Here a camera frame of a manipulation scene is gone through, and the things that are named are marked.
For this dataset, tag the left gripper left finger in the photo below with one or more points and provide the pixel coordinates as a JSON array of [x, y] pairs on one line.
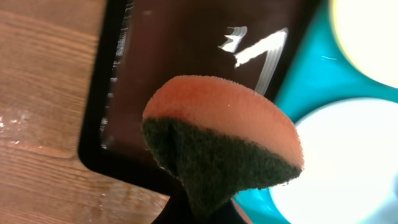
[[177, 210]]

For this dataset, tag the teal plastic tray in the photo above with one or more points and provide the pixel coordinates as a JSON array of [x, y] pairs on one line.
[[319, 75]]

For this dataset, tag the orange green scrub sponge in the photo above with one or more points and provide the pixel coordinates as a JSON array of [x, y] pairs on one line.
[[218, 138]]

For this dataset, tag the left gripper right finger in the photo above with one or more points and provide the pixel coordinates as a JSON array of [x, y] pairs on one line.
[[227, 214]]

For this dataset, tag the yellow-green plate upper left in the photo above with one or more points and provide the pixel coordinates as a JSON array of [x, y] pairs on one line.
[[366, 33]]

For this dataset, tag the light blue plate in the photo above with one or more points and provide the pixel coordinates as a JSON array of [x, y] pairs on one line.
[[350, 172]]

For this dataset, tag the black rectangular tray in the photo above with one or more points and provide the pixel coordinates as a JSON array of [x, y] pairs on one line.
[[143, 44]]

